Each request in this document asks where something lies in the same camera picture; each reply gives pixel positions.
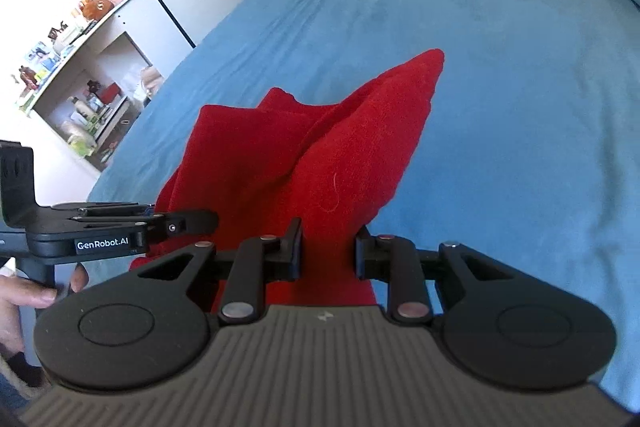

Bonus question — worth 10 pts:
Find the white shelf unit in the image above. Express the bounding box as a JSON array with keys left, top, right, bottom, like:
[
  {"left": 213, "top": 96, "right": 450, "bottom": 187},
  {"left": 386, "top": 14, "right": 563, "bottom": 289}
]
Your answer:
[{"left": 15, "top": 0, "right": 166, "bottom": 172}]

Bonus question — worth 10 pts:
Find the green plastic bag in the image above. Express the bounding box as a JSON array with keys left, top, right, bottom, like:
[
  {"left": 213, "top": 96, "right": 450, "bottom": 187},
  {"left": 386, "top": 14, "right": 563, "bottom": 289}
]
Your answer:
[{"left": 70, "top": 134, "right": 98, "bottom": 158}]

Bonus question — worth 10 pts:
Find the brown teddy bear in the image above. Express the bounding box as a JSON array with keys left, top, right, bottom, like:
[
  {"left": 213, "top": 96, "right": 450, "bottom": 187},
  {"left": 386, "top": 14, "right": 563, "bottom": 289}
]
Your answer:
[{"left": 81, "top": 0, "right": 113, "bottom": 22}]

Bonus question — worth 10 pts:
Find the red knit sweater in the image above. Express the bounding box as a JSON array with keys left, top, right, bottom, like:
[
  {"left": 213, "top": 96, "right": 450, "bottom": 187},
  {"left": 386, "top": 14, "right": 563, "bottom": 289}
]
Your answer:
[{"left": 129, "top": 48, "right": 446, "bottom": 308}]

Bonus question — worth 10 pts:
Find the beige cloth bag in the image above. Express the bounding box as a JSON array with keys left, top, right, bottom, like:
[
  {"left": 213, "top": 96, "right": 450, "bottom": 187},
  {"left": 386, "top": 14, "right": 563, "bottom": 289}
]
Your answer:
[{"left": 140, "top": 66, "right": 166, "bottom": 100}]

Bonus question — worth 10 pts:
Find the bed with blue sheet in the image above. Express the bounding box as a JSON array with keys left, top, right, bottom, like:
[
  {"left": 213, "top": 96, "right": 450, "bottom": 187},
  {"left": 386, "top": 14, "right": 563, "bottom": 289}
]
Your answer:
[{"left": 87, "top": 0, "right": 640, "bottom": 408}]

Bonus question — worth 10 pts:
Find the red box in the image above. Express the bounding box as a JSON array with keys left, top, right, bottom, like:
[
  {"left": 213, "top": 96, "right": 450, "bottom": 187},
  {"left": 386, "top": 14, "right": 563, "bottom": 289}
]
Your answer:
[{"left": 100, "top": 83, "right": 125, "bottom": 105}]

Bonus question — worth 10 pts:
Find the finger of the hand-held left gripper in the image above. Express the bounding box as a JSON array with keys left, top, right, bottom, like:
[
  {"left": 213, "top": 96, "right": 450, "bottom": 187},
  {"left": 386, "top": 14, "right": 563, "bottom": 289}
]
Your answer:
[{"left": 145, "top": 209, "right": 219, "bottom": 244}]

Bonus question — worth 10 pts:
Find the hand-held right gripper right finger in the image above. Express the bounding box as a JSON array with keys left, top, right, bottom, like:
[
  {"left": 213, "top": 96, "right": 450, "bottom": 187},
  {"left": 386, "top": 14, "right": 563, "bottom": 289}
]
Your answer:
[{"left": 353, "top": 226, "right": 517, "bottom": 324}]

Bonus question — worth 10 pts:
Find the person's left hand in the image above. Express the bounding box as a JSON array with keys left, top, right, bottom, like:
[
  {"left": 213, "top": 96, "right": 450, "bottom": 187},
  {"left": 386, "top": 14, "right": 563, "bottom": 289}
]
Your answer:
[{"left": 0, "top": 264, "right": 90, "bottom": 356}]

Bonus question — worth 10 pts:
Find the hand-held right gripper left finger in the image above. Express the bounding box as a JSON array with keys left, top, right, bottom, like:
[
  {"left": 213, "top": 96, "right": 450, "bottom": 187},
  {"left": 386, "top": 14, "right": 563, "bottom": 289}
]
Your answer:
[{"left": 136, "top": 217, "right": 304, "bottom": 324}]

